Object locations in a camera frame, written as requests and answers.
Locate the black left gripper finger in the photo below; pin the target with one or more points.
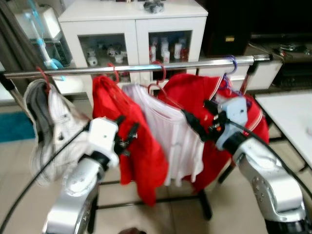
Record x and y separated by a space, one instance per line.
132 133
120 123

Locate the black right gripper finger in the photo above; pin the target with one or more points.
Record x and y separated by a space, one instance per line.
195 126
211 107

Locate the grey and white garment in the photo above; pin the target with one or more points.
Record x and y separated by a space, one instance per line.
53 126

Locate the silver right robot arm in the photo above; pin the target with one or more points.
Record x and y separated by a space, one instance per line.
268 180

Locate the red plastic hanger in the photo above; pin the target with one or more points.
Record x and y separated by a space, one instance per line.
164 70
45 78
116 73

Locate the purple plastic hanger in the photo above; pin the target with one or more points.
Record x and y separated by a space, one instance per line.
236 64

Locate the red shirt with striped trim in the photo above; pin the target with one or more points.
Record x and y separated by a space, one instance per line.
190 92

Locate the plain red shirt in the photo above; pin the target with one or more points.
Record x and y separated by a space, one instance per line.
141 161

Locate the white T-shirt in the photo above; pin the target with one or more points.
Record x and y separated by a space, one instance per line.
170 141

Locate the white low television cabinet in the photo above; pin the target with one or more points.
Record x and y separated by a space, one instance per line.
263 73

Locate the red and white bottle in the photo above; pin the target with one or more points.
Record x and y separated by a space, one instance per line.
153 52
178 51
165 51

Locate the white ceramic figurine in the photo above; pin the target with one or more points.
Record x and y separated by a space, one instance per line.
117 52
92 59

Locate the black speaker box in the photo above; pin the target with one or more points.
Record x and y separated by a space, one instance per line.
226 24

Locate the white glass-door cabinet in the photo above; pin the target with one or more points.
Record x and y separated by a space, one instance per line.
131 24

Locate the black electronic device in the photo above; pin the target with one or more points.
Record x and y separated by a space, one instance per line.
292 48

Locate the teal rug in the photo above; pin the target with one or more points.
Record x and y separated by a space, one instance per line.
14 126

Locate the light blue plastic mop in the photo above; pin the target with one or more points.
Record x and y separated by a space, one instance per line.
44 48

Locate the dark grey ornament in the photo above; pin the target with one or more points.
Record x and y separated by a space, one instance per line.
153 6

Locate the black television screen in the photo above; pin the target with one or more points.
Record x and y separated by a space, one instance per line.
282 14

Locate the white box appliance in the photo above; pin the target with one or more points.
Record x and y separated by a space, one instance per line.
48 22

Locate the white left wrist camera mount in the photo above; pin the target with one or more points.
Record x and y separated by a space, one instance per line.
102 139

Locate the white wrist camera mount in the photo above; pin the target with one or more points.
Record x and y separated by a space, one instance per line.
102 139
236 109

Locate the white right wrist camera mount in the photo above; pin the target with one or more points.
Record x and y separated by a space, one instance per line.
236 109

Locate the chrome clothes rail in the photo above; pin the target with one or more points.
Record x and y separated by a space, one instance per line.
146 66

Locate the white table with black frame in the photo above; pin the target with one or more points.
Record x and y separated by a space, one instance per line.
287 117

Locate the black clothes rack frame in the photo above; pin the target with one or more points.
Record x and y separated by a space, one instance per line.
204 204

